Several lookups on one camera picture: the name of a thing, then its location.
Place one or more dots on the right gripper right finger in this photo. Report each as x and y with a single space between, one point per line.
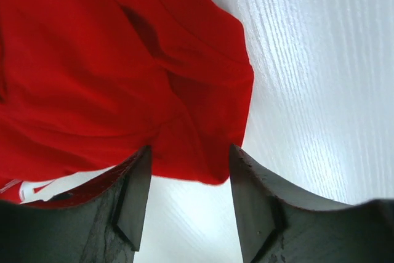
278 221

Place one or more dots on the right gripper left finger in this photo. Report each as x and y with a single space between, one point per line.
98 221

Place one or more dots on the red t shirt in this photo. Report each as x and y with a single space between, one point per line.
87 83

